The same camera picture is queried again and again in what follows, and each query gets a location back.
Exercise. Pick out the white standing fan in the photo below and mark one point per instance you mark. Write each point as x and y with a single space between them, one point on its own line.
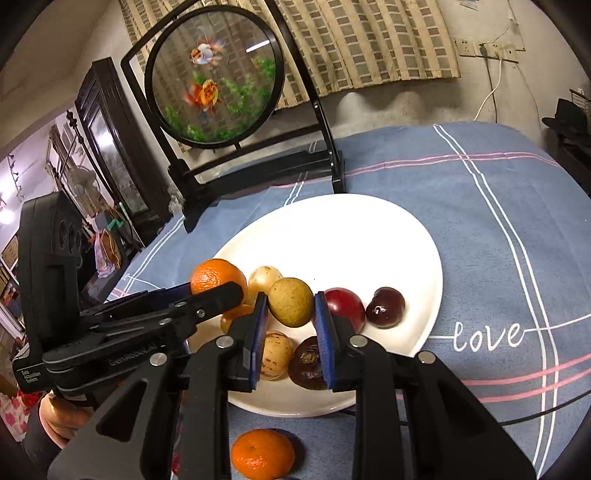
81 184

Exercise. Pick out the pink floral cloth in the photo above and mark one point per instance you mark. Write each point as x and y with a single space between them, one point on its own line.
14 415

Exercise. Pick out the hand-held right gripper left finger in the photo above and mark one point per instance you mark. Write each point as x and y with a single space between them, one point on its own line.
258 341

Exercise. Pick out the orange mandarin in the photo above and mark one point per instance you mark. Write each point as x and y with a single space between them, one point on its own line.
217 274
262 454

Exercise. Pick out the large red plum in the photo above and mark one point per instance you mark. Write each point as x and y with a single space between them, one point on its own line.
346 304

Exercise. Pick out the blue plaid tablecloth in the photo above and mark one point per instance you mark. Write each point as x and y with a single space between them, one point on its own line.
485 230

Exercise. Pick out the person's left hand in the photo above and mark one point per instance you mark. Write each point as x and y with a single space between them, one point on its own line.
60 422

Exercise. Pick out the single wall socket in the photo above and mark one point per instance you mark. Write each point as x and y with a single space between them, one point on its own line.
465 46

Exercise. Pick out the dark wooden framed mirror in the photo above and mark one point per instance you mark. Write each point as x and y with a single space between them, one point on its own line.
115 152

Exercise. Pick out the spotted tan longan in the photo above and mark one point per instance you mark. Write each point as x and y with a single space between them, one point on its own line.
278 355
263 279

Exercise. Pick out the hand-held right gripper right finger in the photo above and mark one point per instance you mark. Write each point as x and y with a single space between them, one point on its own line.
323 341

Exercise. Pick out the beige checked curtain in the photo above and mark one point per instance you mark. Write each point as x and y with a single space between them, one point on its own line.
369 46

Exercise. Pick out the yellow-green jujube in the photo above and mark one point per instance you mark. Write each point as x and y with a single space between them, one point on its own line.
290 302

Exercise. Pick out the black hat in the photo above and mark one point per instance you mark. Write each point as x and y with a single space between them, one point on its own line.
568 115

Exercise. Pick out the small smooth orange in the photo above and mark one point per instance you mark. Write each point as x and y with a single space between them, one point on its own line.
233 318

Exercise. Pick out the dark purple plum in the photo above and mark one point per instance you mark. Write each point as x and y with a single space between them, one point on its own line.
385 307

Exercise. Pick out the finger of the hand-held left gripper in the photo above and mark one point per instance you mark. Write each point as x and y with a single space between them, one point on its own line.
166 294
207 302

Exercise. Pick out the dark brown water chestnut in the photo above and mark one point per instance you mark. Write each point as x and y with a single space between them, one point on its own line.
307 364

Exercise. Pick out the round goldfish screen black stand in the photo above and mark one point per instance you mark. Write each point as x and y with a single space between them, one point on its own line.
212 74

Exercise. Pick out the white wall socket strip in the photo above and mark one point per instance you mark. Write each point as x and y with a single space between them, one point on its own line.
501 51

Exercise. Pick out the black desk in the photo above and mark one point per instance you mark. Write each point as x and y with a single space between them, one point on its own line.
577 157

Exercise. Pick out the white round plate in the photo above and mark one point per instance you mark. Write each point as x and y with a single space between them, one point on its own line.
332 240

